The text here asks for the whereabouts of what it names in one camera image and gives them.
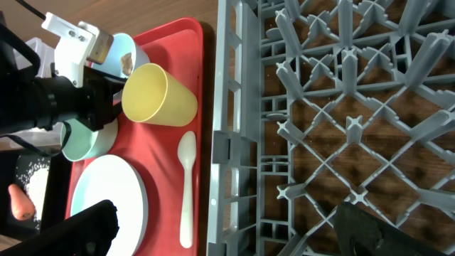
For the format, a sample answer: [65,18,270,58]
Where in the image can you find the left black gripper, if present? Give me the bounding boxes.
[77,67,127,132]

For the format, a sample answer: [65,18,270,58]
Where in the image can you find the grey dishwasher rack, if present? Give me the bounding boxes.
[206,0,454,255]

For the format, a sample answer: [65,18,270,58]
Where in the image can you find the black tray bin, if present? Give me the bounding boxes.
[1,150,72,240]

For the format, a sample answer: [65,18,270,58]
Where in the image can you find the light green bowl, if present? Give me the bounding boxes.
[63,119,118,161]

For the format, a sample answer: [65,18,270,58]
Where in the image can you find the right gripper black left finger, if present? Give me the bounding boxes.
[1,200,119,256]

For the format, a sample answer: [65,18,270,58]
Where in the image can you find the large light blue plate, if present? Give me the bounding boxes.
[70,154,149,256]

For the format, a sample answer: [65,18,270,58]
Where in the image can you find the brown food scrap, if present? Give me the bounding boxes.
[120,53,134,75]

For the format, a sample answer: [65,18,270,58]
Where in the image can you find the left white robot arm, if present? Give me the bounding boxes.
[1,6,126,135]

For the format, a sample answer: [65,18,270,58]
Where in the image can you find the orange carrot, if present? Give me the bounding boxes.
[8,183,36,221]

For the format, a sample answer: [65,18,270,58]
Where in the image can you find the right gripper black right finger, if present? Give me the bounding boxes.
[334,202,444,256]

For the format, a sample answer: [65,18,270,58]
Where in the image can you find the light blue bowl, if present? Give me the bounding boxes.
[91,33,150,78]

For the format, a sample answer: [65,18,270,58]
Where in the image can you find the white rice pile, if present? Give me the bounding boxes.
[16,155,50,220]

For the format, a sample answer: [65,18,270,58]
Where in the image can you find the red plastic tray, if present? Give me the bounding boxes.
[66,17,204,256]

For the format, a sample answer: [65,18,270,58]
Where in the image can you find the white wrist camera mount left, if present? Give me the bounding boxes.
[41,12,114,87]

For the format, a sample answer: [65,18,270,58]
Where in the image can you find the white plastic spoon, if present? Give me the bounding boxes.
[177,131,197,248]

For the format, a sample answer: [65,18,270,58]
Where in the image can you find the yellow plastic cup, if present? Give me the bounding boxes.
[122,63,198,127]

